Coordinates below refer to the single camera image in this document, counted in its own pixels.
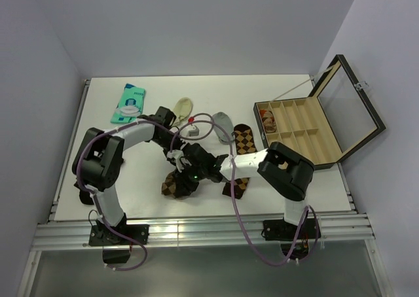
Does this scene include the rolled orange argyle sock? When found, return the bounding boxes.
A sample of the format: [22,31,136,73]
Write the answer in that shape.
[259,109,277,133]

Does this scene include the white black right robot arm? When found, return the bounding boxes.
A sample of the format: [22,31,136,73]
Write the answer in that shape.
[167,142,314,238]

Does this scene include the aluminium frame rail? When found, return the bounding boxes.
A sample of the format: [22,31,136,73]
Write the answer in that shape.
[18,75,393,296]

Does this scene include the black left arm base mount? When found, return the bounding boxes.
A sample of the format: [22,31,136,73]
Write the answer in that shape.
[88,224,149,247]

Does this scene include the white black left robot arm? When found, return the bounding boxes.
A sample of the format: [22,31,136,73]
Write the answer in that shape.
[72,107,176,244]

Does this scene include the grey ankle sock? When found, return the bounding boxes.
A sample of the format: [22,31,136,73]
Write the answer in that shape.
[213,112,234,145]

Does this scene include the dark brown argyle sock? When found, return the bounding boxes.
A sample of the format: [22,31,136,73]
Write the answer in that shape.
[222,124,257,200]

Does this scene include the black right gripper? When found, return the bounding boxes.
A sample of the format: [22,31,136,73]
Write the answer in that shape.
[173,163,207,199]

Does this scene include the cream ankle sock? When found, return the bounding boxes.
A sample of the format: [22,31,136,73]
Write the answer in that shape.
[172,97,193,126]

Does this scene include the tan brown argyle sock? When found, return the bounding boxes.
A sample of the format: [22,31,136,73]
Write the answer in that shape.
[161,171,198,199]

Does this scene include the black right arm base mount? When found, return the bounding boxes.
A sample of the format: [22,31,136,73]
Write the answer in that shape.
[261,218,321,241]

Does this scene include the black compartment box with lid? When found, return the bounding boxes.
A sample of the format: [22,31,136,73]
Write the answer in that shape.
[253,54,386,170]

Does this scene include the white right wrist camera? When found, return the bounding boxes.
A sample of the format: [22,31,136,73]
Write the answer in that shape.
[166,150,192,173]

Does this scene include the black blue sock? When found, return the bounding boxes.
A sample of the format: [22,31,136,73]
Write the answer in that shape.
[74,183,94,206]

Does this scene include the green patterned sock pair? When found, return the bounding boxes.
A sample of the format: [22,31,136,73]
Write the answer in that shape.
[110,84,146,124]

